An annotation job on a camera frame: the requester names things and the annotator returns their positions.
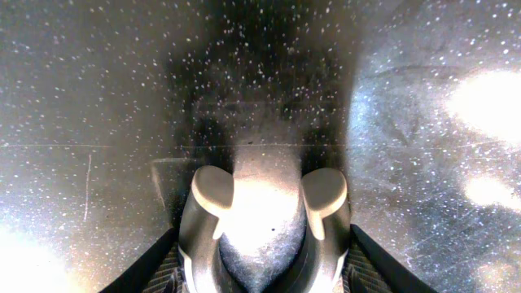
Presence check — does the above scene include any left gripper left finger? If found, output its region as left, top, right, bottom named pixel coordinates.
left=99, top=227, right=186, bottom=293

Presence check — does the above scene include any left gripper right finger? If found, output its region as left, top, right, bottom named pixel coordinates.
left=342, top=223, right=439, bottom=293

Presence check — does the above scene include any wrench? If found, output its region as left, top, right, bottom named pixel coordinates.
left=177, top=164, right=352, bottom=293

